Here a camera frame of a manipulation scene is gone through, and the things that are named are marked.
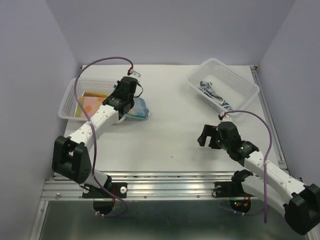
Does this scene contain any light blue patterned towel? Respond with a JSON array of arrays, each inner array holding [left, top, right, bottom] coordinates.
[[125, 97, 150, 121]]

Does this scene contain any orange and blue spotted towel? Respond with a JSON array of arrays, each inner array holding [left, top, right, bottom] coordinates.
[[74, 96, 106, 119]]

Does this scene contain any white and blue printed towel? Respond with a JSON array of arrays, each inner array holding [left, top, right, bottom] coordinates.
[[198, 80, 233, 111]]

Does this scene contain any red and brown towel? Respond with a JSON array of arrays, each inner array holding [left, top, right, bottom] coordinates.
[[82, 91, 109, 98]]

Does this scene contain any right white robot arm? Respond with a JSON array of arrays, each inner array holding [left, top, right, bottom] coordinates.
[[197, 121, 320, 235]]

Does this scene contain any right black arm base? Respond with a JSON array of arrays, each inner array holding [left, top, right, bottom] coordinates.
[[211, 181, 264, 216]]

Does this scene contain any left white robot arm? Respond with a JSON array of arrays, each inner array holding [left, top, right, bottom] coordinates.
[[52, 76, 139, 197]]

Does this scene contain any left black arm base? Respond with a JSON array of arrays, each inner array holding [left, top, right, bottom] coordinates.
[[80, 182, 128, 218]]

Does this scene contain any right white plastic basket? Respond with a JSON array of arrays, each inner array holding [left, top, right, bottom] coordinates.
[[186, 58, 260, 113]]

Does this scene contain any white plastic basket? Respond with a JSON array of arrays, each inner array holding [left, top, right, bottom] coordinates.
[[58, 77, 117, 122], [186, 58, 260, 113]]

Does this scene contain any left white plastic basket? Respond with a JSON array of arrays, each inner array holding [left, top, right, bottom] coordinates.
[[58, 77, 117, 122]]

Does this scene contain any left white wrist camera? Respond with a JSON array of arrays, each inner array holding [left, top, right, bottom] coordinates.
[[127, 68, 141, 79]]

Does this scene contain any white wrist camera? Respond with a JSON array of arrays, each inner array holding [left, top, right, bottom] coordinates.
[[127, 68, 141, 79], [218, 113, 233, 123]]

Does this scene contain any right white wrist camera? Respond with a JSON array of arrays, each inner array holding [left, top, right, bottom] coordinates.
[[218, 113, 233, 123]]

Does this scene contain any aluminium rail frame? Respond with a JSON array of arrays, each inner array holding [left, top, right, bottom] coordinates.
[[31, 64, 302, 240]]

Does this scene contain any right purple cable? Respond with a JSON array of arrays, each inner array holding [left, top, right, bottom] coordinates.
[[219, 109, 273, 224]]

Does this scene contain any purple cable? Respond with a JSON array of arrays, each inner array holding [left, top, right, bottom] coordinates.
[[74, 56, 129, 219], [219, 109, 273, 224]]

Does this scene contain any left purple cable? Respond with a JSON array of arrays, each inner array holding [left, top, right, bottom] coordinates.
[[74, 56, 129, 219]]

